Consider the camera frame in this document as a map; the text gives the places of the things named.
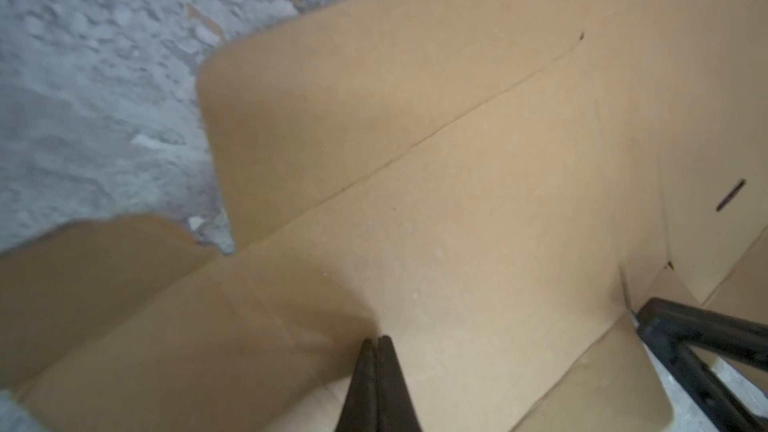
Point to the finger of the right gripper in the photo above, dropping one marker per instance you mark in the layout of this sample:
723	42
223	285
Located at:
672	330

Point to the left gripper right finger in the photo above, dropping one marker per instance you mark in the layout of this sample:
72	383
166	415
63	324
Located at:
395	409

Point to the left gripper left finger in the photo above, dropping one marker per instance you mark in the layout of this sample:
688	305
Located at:
360	408

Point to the brown cardboard box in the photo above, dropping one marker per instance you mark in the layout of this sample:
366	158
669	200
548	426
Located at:
495	184

